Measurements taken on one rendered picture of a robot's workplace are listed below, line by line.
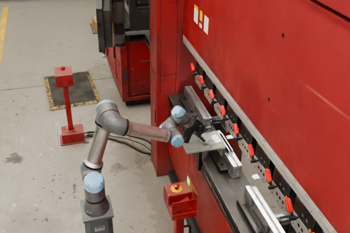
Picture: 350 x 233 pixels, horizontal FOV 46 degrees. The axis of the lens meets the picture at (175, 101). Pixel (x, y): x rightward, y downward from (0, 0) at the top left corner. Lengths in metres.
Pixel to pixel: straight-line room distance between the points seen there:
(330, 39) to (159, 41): 1.88
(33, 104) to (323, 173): 4.06
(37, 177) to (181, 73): 1.69
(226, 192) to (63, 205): 1.69
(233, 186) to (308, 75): 1.11
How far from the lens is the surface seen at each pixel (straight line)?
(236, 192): 2.54
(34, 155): 4.36
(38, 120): 4.89
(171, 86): 3.41
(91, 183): 2.41
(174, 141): 2.34
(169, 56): 3.28
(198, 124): 2.56
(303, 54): 1.69
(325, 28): 1.56
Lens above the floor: 2.59
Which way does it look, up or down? 31 degrees down
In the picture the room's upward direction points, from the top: 1 degrees clockwise
